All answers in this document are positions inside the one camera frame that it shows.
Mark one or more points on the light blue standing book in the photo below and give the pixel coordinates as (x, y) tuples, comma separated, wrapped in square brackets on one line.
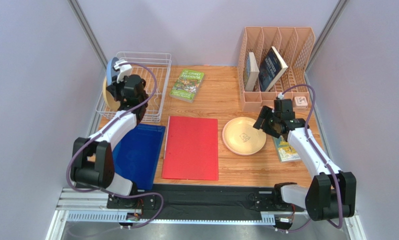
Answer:
[(251, 72)]

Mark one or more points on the penguin classics garden book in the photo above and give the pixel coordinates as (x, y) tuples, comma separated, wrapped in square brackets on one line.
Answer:
[(286, 153)]

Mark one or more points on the small pink white box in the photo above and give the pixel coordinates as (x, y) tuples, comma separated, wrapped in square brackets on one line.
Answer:
[(300, 102)]

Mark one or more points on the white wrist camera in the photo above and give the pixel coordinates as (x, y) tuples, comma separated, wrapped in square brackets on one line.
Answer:
[(123, 68), (280, 96)]

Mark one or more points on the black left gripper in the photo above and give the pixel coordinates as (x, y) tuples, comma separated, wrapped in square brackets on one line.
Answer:
[(114, 88)]

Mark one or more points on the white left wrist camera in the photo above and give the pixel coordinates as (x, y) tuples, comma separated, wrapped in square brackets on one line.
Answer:
[(123, 68)]

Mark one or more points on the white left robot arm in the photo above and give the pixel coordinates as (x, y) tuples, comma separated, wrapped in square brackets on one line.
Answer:
[(92, 162)]

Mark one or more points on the pink file organizer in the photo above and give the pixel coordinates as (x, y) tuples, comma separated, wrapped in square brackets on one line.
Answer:
[(295, 45)]

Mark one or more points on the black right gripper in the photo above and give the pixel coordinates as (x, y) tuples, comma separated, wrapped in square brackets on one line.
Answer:
[(267, 121)]

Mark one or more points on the white wire dish rack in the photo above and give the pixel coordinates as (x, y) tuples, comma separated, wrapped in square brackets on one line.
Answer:
[(160, 64)]

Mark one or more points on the aluminium rail frame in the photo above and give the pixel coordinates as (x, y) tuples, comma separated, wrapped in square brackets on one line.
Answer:
[(91, 207)]

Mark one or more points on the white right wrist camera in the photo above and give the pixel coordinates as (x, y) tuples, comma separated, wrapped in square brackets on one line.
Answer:
[(280, 96)]

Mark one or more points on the blue plate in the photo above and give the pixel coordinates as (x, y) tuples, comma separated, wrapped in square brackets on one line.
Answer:
[(112, 73)]

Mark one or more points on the red folder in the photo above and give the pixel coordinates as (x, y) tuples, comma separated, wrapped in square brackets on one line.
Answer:
[(191, 149)]

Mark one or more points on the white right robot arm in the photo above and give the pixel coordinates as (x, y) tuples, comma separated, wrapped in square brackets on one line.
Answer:
[(332, 192)]

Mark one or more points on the dark blue leaning book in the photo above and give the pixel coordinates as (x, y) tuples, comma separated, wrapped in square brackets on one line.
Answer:
[(271, 69)]

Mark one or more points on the yellow plate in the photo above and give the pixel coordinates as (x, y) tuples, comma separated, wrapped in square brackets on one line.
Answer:
[(108, 98)]

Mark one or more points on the blue folder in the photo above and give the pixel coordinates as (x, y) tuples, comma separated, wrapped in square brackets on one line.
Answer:
[(136, 155)]

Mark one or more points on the black base mat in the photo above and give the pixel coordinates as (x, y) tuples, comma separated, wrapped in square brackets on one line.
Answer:
[(205, 202)]

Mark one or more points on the pink plate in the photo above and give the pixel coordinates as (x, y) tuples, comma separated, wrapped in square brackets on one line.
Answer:
[(244, 144)]

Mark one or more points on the orange plate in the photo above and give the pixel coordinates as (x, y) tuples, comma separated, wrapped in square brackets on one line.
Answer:
[(239, 125)]

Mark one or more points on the green treehouse book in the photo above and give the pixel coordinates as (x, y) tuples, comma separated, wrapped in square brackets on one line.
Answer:
[(187, 85)]

